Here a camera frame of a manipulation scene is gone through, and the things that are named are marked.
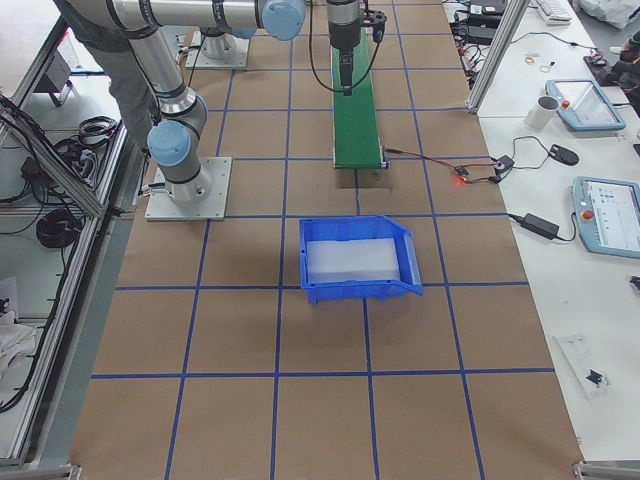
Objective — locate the white mug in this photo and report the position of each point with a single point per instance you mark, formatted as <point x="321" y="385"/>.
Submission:
<point x="542" y="112"/>

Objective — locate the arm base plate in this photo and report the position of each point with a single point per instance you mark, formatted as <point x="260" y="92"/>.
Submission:
<point x="198" y="61"/>
<point x="203" y="198"/>

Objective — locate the aluminium frame post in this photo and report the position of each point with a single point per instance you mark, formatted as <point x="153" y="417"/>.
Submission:
<point x="512" y="17"/>

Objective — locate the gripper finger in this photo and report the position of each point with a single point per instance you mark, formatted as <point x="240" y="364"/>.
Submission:
<point x="344" y="70"/>
<point x="349" y="71"/>

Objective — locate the clear plastic tray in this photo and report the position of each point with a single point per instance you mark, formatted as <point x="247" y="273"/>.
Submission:
<point x="576" y="351"/>

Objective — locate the white foam pad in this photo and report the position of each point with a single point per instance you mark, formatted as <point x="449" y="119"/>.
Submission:
<point x="352" y="260"/>

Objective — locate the green conveyor belt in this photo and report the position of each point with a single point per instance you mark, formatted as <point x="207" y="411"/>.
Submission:
<point x="356" y="139"/>

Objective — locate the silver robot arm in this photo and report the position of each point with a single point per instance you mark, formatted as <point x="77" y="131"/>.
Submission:
<point x="221" y="45"/>
<point x="174" y="142"/>

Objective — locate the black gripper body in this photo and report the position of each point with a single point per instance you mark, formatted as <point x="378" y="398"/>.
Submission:
<point x="343" y="36"/>

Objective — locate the lower teach pendant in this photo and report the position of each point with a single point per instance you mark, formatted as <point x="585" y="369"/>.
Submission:
<point x="607" y="214"/>

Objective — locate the black power adapter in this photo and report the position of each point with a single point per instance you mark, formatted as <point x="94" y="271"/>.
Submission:
<point x="540" y="226"/>

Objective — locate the upper teach pendant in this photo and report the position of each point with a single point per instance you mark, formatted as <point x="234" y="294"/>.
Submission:
<point x="584" y="107"/>

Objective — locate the small black controller box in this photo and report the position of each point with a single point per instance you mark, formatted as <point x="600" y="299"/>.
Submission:
<point x="502" y="165"/>

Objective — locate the black computer mouse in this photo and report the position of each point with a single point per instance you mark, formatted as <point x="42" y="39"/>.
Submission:
<point x="563" y="155"/>

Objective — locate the blue plastic bin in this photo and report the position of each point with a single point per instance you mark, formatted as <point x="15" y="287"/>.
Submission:
<point x="353" y="228"/>

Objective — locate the teach pendant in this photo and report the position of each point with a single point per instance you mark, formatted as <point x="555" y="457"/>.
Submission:
<point x="584" y="107"/>
<point x="607" y="214"/>

